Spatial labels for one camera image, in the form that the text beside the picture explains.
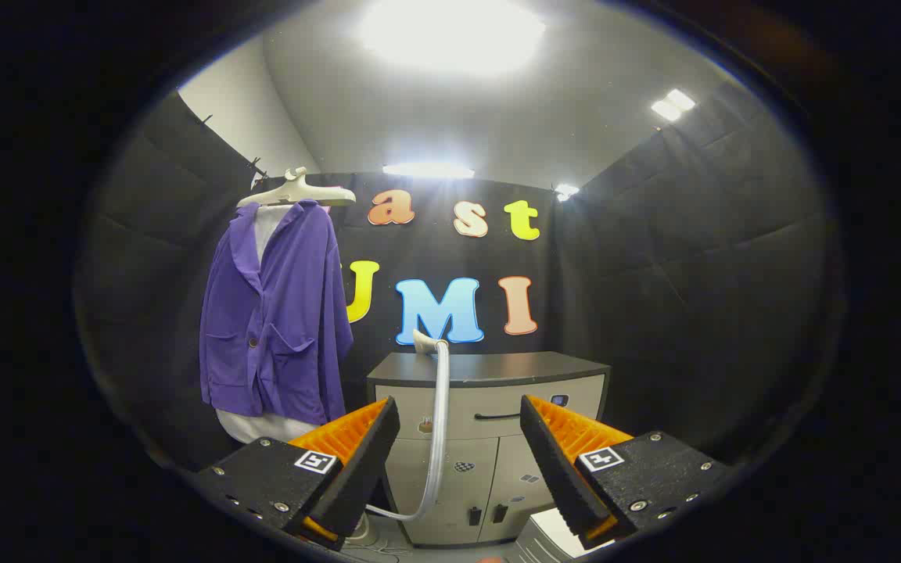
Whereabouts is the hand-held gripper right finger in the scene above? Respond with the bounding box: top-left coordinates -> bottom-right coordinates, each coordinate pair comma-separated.
519,394 -> 733,548

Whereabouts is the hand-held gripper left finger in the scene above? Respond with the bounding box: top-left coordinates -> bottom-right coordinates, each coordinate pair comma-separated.
194,396 -> 402,552

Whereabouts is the purple jacket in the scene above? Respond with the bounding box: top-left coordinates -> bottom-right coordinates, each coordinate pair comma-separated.
199,199 -> 354,426

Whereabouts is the grey cabinet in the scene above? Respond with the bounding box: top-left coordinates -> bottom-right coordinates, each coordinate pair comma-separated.
367,351 -> 612,548

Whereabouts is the white appliance box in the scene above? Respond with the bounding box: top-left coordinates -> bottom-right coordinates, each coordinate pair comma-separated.
515,507 -> 601,563

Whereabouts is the white hanging cloth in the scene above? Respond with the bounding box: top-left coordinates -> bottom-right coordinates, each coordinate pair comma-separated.
214,205 -> 322,445

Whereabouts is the black backdrop cloth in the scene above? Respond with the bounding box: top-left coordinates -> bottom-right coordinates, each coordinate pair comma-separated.
75,78 -> 835,470

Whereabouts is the ceiling strip light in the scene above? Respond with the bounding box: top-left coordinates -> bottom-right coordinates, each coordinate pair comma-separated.
382,162 -> 476,180
651,88 -> 697,123

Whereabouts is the large ceiling panel light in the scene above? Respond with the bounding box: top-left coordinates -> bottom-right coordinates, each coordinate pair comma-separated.
357,0 -> 547,77

